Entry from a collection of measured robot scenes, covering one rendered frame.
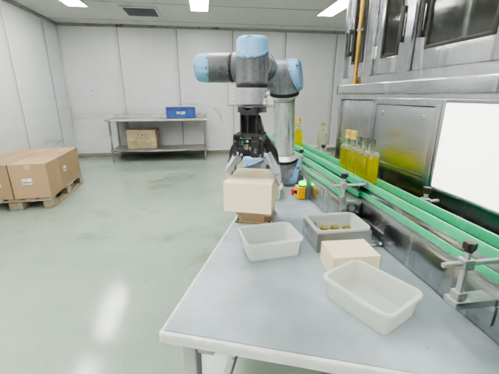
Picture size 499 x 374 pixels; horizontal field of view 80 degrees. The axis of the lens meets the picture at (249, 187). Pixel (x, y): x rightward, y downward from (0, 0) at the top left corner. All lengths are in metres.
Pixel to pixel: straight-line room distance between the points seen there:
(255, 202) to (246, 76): 0.29
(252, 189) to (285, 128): 0.57
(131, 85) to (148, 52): 0.80
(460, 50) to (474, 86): 0.18
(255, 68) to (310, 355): 0.67
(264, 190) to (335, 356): 0.42
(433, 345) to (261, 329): 0.42
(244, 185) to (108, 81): 6.82
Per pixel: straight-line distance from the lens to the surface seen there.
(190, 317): 0.90
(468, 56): 1.35
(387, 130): 1.60
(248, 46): 0.72
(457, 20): 1.43
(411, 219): 1.19
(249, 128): 0.71
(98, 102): 7.50
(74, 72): 7.64
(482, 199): 1.20
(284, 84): 1.18
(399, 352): 0.88
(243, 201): 0.74
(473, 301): 0.93
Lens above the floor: 1.33
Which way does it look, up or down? 17 degrees down
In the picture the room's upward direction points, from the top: straight up
